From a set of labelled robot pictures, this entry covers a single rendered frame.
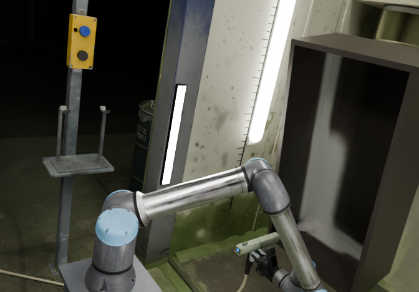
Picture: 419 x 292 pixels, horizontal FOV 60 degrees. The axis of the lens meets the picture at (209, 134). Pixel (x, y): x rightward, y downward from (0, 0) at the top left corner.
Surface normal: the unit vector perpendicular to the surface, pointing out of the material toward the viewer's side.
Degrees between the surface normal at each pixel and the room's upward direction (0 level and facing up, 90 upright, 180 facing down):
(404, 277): 57
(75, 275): 0
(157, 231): 90
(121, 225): 5
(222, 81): 90
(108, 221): 5
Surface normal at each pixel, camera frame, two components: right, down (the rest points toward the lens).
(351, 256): 0.03, -0.90
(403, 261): -0.56, -0.47
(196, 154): 0.59, 0.35
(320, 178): -0.80, 0.24
